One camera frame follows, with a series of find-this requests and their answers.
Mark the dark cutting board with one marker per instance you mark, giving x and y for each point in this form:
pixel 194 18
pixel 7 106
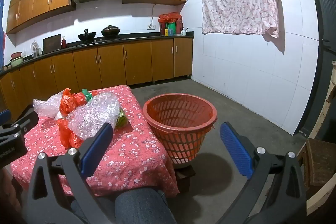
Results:
pixel 52 44

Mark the clear plastic bottle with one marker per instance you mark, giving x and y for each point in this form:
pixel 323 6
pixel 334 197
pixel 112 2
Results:
pixel 97 111

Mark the dark low stool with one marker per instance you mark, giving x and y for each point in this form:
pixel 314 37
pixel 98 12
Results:
pixel 183 176

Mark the brown wooden chair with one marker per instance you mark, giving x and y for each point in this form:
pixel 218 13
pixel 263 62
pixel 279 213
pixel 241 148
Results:
pixel 320 158

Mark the small red plastic bag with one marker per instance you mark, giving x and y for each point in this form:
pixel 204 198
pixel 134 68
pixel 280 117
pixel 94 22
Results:
pixel 64 132

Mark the red plastic bag covering containers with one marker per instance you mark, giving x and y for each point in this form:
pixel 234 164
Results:
pixel 170 16

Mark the white wall socket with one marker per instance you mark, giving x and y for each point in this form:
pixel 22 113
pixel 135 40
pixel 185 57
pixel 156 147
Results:
pixel 151 27

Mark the white plastic bag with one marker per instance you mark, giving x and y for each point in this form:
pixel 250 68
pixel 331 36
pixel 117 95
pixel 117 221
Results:
pixel 59 116

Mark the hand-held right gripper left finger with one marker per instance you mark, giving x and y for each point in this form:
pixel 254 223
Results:
pixel 97 145

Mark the red bottle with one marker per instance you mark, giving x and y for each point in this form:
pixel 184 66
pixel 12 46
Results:
pixel 63 43

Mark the black wok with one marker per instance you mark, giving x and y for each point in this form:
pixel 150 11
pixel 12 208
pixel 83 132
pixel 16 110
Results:
pixel 86 36

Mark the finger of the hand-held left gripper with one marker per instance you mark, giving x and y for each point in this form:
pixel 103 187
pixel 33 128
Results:
pixel 4 115
pixel 27 120

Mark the black kitchen countertop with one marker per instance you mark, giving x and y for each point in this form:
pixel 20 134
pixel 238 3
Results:
pixel 136 39

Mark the red floral tablecloth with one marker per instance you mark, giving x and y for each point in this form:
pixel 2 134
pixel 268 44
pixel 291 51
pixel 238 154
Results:
pixel 136 150

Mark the glass jar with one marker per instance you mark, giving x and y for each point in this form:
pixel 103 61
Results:
pixel 35 50

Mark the red canister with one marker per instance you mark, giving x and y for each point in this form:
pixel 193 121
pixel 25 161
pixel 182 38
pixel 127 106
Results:
pixel 179 28

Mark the red plastic mesh basket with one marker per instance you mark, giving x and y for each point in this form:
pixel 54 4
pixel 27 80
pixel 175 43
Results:
pixel 181 127

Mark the cream wooden door frame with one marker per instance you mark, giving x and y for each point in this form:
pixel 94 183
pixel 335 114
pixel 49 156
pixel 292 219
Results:
pixel 325 113

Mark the wooden lower kitchen cabinets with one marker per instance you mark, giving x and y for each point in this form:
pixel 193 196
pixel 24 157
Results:
pixel 136 61

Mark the red basin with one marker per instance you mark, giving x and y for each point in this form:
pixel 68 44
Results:
pixel 16 55

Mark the blue hanging cloth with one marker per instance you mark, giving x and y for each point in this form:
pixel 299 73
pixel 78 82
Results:
pixel 2 16

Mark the green box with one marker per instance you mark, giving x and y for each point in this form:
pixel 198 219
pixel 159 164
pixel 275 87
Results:
pixel 171 29

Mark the yellow-green snack packet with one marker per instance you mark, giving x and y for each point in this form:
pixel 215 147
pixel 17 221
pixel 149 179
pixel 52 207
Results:
pixel 122 119

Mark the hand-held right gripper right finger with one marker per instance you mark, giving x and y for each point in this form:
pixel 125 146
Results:
pixel 236 150

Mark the green plastic bag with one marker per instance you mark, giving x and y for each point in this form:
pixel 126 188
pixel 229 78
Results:
pixel 86 95

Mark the black pot with lid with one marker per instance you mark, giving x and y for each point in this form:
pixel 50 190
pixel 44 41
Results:
pixel 110 32

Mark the small bubble wrap sheet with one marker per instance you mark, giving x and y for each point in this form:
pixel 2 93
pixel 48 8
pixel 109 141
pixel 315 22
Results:
pixel 46 107

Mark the person's jeans leg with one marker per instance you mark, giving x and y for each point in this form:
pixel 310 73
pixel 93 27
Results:
pixel 141 208

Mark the large red plastic bag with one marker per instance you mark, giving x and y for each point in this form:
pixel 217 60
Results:
pixel 71 103

